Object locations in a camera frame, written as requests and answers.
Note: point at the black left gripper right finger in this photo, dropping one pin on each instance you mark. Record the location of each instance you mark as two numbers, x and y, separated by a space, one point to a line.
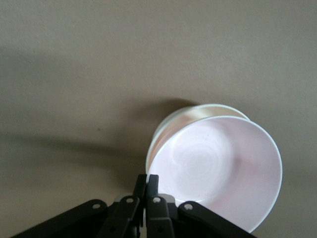
158 218

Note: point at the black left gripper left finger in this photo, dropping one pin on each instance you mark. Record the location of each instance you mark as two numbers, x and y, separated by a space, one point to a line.
123 218

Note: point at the pink bowl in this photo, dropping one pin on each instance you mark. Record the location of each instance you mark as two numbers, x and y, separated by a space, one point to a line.
210 161

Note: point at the white bowl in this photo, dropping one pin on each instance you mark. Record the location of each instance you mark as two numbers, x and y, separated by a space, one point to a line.
210 110

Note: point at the brown table cloth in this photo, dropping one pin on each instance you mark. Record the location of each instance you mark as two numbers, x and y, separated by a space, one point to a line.
74 74

